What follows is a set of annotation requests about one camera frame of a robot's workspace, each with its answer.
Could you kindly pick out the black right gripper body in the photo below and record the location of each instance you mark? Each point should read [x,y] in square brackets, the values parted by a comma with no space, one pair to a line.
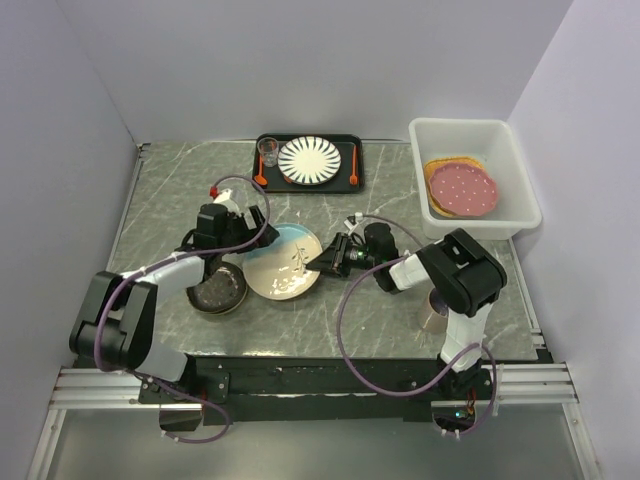
[373,258]

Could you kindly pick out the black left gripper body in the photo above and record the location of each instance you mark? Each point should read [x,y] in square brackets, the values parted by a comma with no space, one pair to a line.
[238,232]

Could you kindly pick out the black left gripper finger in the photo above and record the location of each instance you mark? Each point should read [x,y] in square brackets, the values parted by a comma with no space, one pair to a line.
[255,218]
[266,235]

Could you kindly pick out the blue grey plate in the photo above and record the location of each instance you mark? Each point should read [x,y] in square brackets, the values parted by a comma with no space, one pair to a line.
[279,272]

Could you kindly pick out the dark metallic bowl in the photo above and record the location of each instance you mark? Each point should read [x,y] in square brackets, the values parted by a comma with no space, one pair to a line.
[222,292]

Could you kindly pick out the pink polka dot plate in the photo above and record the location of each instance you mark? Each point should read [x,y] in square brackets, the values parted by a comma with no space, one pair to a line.
[464,190]

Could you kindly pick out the orange woven pattern plate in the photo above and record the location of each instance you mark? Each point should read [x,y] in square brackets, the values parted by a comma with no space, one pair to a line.
[429,170]

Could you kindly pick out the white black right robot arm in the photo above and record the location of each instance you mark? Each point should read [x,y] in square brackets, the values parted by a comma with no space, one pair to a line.
[464,275]

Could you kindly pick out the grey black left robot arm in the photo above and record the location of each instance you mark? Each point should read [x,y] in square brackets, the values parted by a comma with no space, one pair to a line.
[116,321]

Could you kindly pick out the white plastic bin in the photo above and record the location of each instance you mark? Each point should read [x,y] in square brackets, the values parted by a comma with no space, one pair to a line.
[492,143]

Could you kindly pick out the orange spoon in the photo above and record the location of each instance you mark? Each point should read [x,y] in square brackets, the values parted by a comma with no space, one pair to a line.
[259,177]

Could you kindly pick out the clear drinking glass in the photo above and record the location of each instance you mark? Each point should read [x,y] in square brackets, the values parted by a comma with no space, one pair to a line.
[268,149]

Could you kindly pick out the orange fork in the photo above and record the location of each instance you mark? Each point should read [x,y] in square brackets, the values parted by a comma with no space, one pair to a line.
[354,178]

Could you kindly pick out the black serving tray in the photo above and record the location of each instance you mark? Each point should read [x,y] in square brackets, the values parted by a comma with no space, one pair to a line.
[278,183]

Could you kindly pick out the striped white blue plate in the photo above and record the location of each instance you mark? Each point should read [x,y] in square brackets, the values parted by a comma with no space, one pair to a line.
[309,160]

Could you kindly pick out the pink beige mug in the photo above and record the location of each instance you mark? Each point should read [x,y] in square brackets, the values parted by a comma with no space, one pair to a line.
[433,315]

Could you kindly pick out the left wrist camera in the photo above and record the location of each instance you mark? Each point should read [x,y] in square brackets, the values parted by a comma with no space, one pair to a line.
[226,197]

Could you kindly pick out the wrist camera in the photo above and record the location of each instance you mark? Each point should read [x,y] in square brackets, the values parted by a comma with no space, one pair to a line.
[226,197]
[354,220]

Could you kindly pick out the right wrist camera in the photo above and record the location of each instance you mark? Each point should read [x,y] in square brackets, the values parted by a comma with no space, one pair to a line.
[354,220]

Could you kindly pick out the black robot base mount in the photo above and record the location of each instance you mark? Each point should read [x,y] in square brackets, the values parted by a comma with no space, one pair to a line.
[258,389]

